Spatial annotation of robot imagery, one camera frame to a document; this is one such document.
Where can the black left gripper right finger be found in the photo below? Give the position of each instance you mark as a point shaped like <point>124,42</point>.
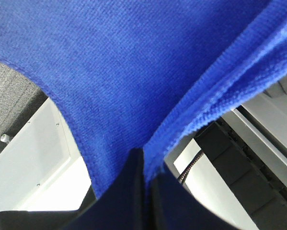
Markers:
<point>173,208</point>

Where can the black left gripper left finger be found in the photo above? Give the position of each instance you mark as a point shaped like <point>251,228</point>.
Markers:
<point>119,208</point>

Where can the blue towel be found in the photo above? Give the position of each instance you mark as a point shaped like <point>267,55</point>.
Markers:
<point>143,73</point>

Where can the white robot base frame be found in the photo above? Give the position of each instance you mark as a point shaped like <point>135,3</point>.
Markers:
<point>41,169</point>

